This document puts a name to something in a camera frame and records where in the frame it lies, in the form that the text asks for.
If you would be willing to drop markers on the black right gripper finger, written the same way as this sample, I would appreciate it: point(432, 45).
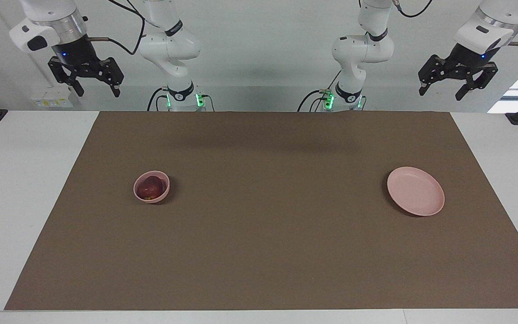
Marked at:
point(111, 72)
point(63, 69)

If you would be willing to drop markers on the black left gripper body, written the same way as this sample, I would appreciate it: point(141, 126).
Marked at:
point(470, 58)

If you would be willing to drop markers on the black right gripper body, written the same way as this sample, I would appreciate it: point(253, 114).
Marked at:
point(74, 50)

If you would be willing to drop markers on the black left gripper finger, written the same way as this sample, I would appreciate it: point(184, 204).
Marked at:
point(483, 75)
point(434, 66)

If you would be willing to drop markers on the dark red apple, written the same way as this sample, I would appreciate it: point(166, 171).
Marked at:
point(151, 188)

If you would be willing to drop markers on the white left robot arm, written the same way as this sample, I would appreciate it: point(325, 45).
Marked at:
point(362, 49)

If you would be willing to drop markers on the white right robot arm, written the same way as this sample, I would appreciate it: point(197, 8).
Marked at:
point(169, 45)

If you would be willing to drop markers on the pink plate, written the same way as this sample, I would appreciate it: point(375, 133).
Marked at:
point(416, 191)

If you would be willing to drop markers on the pink bowl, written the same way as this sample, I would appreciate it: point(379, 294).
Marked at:
point(165, 193)

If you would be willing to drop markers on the brown table mat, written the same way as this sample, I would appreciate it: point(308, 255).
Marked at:
point(259, 247)

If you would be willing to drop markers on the white wall socket box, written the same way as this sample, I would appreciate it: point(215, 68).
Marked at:
point(52, 98)

